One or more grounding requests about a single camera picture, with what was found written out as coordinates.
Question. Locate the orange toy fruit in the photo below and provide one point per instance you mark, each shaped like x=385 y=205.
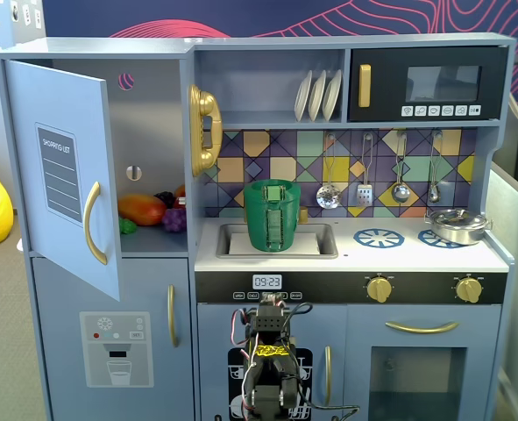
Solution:
x=180 y=191

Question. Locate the steel pot with lid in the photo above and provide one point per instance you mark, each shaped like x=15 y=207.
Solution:
x=456 y=228

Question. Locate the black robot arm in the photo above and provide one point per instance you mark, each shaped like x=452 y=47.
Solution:
x=269 y=326

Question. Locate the red toy fruit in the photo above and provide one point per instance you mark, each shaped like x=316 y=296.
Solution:
x=180 y=202

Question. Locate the gold toy telephone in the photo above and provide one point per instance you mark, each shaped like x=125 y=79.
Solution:
x=203 y=103

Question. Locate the blue fridge door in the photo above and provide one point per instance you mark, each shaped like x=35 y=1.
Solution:
x=57 y=96

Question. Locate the steel ladle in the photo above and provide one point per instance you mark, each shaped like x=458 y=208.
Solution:
x=401 y=193

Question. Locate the purple toy grapes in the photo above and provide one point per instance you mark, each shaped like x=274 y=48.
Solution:
x=174 y=221

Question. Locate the small steel spoon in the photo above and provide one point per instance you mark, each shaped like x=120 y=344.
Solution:
x=434 y=193

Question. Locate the steel slotted spatula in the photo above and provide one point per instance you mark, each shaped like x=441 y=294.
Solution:
x=364 y=196

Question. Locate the steel skimmer spoon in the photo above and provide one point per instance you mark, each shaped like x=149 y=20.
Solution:
x=328 y=197

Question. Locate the grey toy sink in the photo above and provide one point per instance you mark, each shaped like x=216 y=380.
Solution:
x=223 y=241

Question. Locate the grey partition panel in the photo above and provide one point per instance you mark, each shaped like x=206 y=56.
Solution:
x=517 y=210

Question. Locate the black toy microwave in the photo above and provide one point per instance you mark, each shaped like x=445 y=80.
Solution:
x=385 y=83

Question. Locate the white toy plate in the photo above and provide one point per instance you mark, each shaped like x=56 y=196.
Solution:
x=332 y=94
x=302 y=96
x=316 y=96

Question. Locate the gold toy faucet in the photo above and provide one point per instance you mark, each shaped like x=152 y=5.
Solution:
x=304 y=215

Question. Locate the dark toy berries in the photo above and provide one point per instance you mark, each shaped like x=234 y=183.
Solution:
x=165 y=199

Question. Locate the small green toy vegetable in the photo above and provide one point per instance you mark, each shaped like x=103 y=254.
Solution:
x=128 y=226

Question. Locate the grey shopping list board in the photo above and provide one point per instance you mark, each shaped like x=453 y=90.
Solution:
x=59 y=175

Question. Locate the orange red toy mango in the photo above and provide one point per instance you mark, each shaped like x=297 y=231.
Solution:
x=142 y=210

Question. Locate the digital clock display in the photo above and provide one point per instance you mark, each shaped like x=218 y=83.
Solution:
x=267 y=282

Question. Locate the blue toy kitchen unit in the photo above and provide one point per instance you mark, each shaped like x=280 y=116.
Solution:
x=267 y=272

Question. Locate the green cylindrical container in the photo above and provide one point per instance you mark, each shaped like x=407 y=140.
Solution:
x=256 y=226

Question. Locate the gold stove knob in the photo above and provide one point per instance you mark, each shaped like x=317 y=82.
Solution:
x=469 y=289
x=379 y=289

